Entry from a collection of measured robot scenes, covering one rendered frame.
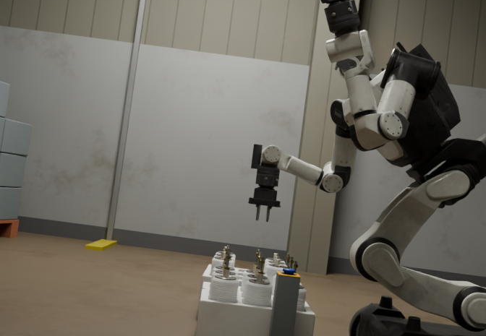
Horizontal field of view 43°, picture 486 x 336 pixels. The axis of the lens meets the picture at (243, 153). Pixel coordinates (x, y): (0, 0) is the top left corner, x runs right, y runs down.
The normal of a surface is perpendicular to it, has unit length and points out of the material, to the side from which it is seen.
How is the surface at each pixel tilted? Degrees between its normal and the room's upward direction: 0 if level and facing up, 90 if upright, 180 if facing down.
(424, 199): 90
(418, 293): 106
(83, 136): 90
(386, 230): 90
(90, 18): 90
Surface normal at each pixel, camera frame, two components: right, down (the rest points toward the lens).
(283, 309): 0.04, -0.05
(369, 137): -0.47, 0.69
